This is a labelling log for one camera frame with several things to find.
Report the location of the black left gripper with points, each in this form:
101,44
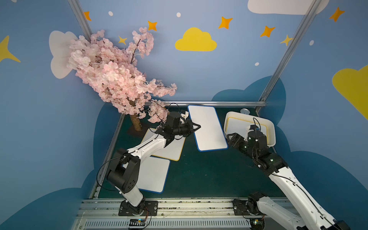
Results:
186,129

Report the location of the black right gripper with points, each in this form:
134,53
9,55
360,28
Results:
235,140

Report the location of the blue-framed whiteboard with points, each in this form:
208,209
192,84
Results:
210,136
153,174

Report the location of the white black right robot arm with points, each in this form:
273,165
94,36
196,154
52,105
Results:
311,216

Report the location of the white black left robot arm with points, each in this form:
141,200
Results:
123,170

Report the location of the white plastic storage box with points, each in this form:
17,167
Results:
233,120

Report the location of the right round circuit board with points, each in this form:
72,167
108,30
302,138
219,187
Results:
257,224

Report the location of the pink artificial blossom tree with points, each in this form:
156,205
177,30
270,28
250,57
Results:
112,72

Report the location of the left green circuit board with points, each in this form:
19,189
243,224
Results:
139,224

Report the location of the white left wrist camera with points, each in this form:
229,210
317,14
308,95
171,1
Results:
184,114

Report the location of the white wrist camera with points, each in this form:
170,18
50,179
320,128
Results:
251,128
184,114

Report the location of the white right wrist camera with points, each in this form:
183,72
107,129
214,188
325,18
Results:
251,128

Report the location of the right aluminium corner post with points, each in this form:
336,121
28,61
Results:
291,48

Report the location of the aluminium corner post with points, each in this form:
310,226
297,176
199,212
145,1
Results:
291,48
81,18

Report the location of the horizontal aluminium back rail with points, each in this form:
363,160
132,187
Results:
217,103

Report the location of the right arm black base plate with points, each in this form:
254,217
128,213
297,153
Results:
245,207

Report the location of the aluminium front rail frame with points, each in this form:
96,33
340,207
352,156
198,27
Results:
172,214

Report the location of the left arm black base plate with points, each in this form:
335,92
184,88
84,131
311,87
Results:
144,208

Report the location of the left aluminium corner post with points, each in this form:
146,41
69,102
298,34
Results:
81,18

